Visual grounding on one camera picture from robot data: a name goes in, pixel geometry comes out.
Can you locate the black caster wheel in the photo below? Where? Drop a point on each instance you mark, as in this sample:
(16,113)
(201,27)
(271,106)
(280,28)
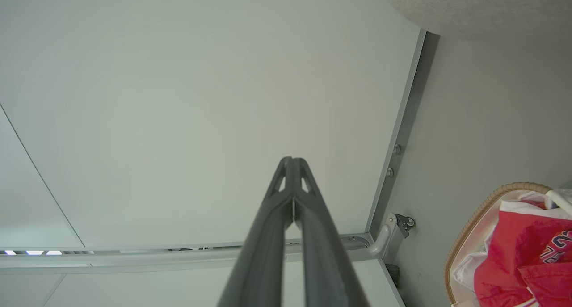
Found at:
(406,223)

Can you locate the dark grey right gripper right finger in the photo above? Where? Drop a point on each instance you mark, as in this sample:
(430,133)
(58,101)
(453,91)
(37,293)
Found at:
(326,262)

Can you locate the red basketball jersey white trim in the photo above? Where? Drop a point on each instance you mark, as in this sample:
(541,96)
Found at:
(514,249)

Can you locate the grey couch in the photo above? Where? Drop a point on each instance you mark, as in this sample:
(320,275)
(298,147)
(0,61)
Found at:
(482,7)

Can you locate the grey metal partition foot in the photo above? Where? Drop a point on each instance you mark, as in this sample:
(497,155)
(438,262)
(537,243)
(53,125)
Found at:
(385,240)

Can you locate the woven wicker laundry basket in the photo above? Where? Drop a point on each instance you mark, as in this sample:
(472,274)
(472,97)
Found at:
(469,217)

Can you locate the round metal frame bolt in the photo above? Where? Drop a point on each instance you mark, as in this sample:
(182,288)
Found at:
(397,149)
(390,172)

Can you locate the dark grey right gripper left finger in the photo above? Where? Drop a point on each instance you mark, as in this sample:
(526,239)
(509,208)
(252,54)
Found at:
(263,253)

